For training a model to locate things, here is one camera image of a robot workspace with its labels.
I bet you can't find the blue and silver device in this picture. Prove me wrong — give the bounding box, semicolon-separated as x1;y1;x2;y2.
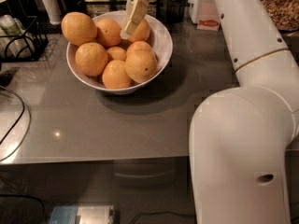
49;205;118;224

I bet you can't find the white napkin dispenser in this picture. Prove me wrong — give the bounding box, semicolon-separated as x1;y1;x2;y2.
188;0;220;31

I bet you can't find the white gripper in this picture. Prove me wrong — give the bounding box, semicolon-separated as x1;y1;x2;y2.
121;0;157;35

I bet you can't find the black cable on floor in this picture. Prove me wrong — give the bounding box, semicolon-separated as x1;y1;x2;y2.
128;210;197;224

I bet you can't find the orange behind front right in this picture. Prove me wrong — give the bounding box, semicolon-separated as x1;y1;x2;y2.
126;41;152;56

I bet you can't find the orange at front middle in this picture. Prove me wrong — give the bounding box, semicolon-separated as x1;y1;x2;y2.
102;60;132;90

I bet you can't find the large orange at front right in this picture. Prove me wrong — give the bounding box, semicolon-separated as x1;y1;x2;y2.
125;49;157;83

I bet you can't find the orange at back right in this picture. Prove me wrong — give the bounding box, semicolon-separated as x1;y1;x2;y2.
121;19;150;43

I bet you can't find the large orange on bowl rim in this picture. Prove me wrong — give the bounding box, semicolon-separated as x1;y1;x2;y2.
61;12;97;47

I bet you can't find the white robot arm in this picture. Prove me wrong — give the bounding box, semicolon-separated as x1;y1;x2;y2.
189;0;299;224

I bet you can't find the orange at front left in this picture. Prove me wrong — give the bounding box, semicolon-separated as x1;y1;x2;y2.
75;42;108;77

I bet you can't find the black cable on left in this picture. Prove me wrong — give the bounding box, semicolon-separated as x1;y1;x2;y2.
0;85;32;162

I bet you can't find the orange at back middle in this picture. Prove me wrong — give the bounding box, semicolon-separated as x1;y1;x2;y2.
95;19;121;48

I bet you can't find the black wire rack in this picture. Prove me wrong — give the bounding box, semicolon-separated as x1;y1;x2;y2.
0;15;49;63

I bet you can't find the small orange in centre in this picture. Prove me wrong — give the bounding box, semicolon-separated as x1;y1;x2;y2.
107;47;126;61

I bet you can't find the tray of nuts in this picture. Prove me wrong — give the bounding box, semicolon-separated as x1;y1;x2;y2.
262;0;299;32

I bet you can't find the black mesh cup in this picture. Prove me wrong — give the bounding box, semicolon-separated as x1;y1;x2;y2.
166;0;186;23

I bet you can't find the white ceramic bowl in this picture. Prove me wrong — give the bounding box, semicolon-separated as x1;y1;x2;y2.
66;15;173;95

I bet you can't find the white paper cup stack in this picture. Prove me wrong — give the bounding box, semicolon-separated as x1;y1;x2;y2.
42;0;61;25

